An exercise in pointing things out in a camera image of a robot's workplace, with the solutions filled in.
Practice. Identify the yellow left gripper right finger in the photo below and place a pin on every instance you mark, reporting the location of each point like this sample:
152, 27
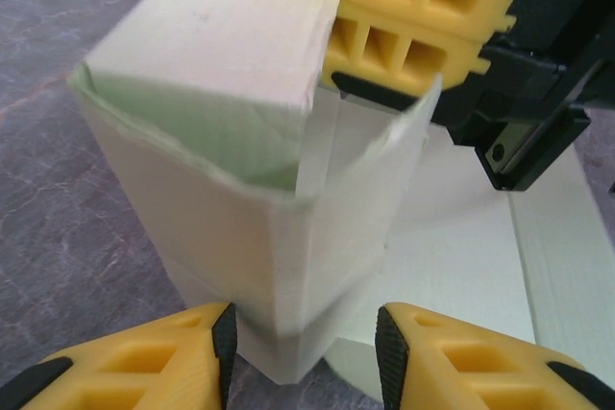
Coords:
480, 362

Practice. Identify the light green paper box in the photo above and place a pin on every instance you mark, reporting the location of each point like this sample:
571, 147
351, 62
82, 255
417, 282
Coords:
216, 247

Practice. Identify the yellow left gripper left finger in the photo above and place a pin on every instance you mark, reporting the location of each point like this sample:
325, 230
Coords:
144, 362

